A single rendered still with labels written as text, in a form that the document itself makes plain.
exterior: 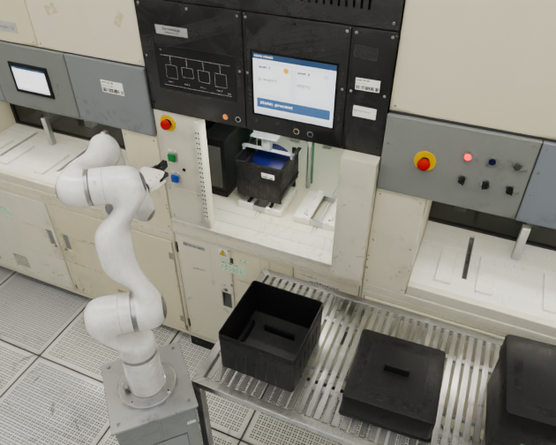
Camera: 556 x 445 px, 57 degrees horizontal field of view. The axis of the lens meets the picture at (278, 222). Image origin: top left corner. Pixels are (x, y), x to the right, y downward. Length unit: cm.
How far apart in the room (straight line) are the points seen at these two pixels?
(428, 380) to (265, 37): 120
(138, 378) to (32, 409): 124
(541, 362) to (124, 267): 124
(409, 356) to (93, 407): 163
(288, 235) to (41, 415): 150
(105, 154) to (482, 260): 147
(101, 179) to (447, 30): 100
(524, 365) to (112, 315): 120
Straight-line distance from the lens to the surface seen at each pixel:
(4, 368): 314
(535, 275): 224
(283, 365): 170
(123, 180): 140
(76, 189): 142
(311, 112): 171
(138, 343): 166
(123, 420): 183
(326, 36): 161
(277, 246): 213
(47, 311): 332
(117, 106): 213
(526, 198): 172
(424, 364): 181
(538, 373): 172
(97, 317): 156
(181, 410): 181
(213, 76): 182
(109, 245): 146
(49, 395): 294
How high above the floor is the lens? 228
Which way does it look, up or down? 39 degrees down
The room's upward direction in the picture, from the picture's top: straight up
